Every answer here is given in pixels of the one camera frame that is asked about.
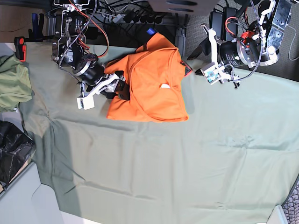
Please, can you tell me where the grey patterned chair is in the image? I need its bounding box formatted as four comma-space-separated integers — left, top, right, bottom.
282, 178, 299, 224

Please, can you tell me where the aluminium frame post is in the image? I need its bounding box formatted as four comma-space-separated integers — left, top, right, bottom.
174, 13, 190, 56

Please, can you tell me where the black power adapter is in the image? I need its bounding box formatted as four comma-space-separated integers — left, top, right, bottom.
209, 11, 225, 41
222, 7, 238, 41

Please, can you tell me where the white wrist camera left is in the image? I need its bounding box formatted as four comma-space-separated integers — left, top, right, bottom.
200, 62, 225, 85

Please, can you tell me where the orange T-shirt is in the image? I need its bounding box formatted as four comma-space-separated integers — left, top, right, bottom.
105, 33, 188, 123

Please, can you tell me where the robot arm at right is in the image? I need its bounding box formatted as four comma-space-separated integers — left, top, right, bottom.
52, 0, 130, 103

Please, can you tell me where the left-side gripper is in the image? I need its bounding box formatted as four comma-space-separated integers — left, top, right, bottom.
187, 23, 239, 89

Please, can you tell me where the black power strip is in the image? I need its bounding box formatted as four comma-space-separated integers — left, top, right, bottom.
109, 11, 165, 24

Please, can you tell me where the green table cloth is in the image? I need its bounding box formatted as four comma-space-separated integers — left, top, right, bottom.
20, 43, 299, 224

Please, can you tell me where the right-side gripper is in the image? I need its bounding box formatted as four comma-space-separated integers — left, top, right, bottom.
80, 70, 130, 100

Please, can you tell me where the white cable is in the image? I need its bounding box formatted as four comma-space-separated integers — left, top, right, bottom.
286, 23, 299, 62

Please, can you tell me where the black plastic bag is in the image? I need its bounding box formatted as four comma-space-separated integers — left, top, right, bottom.
0, 121, 34, 190

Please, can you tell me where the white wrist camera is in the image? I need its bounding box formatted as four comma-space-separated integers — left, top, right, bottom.
200, 62, 225, 85
77, 96, 95, 110

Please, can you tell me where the black power adapter right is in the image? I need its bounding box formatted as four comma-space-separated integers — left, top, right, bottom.
222, 7, 238, 41

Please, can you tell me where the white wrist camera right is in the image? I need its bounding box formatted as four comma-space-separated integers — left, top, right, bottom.
77, 96, 95, 110

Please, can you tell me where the robot arm at left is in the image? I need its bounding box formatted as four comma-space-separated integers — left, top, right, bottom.
188, 0, 298, 89

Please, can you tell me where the blue orange bar clamp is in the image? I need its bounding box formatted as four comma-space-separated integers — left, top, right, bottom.
146, 27, 192, 77

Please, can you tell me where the blue clamp at left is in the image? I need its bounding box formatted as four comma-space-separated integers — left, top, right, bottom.
14, 13, 54, 62

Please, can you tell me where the olive green garment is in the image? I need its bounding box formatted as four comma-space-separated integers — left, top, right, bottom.
0, 55, 32, 112

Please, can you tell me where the black power adapter left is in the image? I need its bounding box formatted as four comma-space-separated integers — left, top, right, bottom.
209, 11, 225, 41

